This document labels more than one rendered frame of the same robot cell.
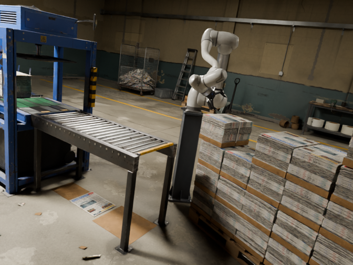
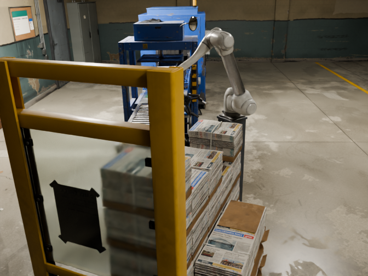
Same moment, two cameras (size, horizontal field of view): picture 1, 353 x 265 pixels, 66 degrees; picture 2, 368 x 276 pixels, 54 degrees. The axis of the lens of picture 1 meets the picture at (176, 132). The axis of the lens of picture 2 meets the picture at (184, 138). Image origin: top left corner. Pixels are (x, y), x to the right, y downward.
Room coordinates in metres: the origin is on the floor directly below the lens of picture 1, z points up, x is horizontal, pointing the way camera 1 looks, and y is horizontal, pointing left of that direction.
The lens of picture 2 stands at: (0.89, -2.73, 2.06)
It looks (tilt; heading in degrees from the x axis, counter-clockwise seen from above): 22 degrees down; 61
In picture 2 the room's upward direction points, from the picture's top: 1 degrees counter-clockwise
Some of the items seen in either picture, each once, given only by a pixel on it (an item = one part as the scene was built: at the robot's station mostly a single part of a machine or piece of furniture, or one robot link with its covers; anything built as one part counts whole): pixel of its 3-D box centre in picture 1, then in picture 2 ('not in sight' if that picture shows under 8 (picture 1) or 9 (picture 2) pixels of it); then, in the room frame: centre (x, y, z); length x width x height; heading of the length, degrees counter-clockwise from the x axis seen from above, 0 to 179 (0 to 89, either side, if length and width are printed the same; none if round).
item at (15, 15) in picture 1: (39, 22); (160, 30); (2.92, 1.56, 1.65); 0.60 x 0.45 x 0.20; 148
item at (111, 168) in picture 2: not in sight; (92, 210); (1.16, -1.49, 1.27); 0.57 x 0.01 x 0.65; 129
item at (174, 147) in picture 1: (120, 130); not in sight; (2.60, 0.56, 0.74); 1.34 x 0.05 x 0.12; 58
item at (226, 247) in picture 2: not in sight; (233, 266); (2.13, -1.14, 0.30); 0.76 x 0.30 x 0.60; 39
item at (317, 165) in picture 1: (323, 169); (172, 193); (1.74, -1.02, 0.95); 0.38 x 0.29 x 0.23; 128
